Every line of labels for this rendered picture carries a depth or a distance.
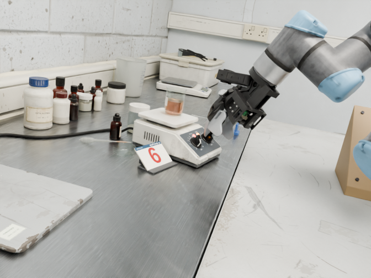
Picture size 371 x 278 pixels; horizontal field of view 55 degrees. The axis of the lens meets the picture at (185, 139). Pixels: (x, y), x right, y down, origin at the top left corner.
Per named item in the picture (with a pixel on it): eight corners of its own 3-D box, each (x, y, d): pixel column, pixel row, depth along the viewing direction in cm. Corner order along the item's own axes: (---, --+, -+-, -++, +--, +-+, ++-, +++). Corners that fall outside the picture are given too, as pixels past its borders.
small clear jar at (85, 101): (93, 109, 119) (94, 94, 117) (90, 112, 115) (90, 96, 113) (79, 107, 119) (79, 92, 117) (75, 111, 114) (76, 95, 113)
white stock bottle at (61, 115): (72, 123, 101) (73, 94, 98) (56, 125, 98) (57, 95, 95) (64, 119, 104) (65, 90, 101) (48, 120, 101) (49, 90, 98)
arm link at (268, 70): (258, 45, 77) (281, 57, 82) (245, 62, 79) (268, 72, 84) (276, 66, 72) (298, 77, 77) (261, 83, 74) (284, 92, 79)
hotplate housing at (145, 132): (221, 156, 93) (226, 128, 91) (197, 170, 82) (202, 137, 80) (153, 134, 103) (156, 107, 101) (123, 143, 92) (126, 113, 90)
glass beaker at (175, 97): (174, 119, 89) (178, 88, 87) (158, 114, 92) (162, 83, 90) (188, 117, 94) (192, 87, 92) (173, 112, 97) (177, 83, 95)
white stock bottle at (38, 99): (19, 123, 95) (19, 74, 91) (46, 121, 100) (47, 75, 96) (28, 131, 90) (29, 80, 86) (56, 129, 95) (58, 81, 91)
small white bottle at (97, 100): (102, 111, 119) (104, 91, 117) (95, 111, 117) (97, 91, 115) (98, 108, 121) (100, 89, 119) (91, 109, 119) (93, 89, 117)
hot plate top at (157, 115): (199, 121, 94) (200, 117, 94) (175, 128, 84) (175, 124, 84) (162, 110, 99) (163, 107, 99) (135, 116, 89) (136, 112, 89)
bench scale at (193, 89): (207, 99, 167) (208, 89, 166) (154, 89, 171) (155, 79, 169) (211, 93, 185) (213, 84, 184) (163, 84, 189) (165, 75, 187)
